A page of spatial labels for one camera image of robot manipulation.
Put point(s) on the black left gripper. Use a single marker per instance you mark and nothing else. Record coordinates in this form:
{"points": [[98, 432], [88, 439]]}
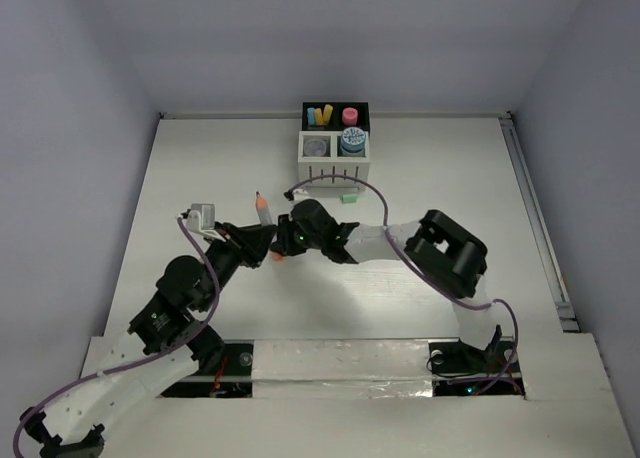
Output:
{"points": [[256, 237]]}

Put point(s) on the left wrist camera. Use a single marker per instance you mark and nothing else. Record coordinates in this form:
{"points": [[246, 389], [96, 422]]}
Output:
{"points": [[199, 219]]}

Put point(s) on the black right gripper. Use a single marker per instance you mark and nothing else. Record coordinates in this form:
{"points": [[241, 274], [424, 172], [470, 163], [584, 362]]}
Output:
{"points": [[286, 241]]}

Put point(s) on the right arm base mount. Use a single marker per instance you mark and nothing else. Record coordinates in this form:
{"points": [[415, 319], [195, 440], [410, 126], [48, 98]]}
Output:
{"points": [[459, 370]]}

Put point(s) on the orange highlighter marker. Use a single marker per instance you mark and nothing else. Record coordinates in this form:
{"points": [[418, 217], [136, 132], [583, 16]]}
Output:
{"points": [[262, 210]]}

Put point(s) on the white slotted organizer box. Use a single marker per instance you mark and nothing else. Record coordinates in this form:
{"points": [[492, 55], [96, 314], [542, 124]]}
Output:
{"points": [[332, 171]]}

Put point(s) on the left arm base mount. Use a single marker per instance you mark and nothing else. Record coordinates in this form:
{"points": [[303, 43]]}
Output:
{"points": [[230, 378]]}

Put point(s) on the black slotted organizer box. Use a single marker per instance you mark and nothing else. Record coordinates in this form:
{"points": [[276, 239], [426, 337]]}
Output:
{"points": [[364, 121]]}

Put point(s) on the pink-capped tube of crayons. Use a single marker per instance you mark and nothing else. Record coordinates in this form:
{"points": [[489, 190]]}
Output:
{"points": [[349, 116]]}

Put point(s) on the yellow marker cap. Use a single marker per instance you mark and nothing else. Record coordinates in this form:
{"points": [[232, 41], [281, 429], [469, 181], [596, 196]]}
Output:
{"points": [[327, 114]]}

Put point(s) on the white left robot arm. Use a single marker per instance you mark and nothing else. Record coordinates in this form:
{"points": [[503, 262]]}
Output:
{"points": [[169, 339]]}

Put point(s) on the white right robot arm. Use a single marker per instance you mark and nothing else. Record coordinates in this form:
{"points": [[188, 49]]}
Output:
{"points": [[446, 255]]}

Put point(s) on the clear jar of paperclips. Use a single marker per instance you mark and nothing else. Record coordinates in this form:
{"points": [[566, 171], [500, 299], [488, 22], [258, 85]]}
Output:
{"points": [[316, 147]]}

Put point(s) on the green marker cap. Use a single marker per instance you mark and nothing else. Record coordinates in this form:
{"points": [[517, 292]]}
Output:
{"points": [[349, 198]]}

